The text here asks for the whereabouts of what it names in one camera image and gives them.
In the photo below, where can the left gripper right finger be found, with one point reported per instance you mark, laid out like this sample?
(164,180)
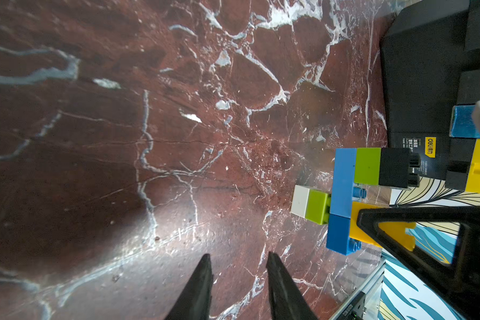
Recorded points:
(285,298)

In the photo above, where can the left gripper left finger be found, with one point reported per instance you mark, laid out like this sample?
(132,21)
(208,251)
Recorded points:
(194,301)

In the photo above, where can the yellow lego brick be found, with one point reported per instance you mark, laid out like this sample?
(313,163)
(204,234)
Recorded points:
(396,230)

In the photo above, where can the white lego brick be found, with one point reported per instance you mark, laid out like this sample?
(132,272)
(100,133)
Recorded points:
(300,200)

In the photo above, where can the green lego brick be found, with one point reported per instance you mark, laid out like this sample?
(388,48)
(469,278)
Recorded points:
(367,166)
(318,207)

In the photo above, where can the black lego brick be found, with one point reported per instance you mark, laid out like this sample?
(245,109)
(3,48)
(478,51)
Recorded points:
(396,168)

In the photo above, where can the small dark blue lego brick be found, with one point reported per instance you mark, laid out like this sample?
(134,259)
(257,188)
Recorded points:
(338,238)

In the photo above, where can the long light blue lego brick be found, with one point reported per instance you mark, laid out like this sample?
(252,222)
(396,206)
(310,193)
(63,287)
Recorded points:
(344,190)

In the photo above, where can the yellow black toolbox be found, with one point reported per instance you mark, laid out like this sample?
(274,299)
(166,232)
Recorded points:
(430,59)

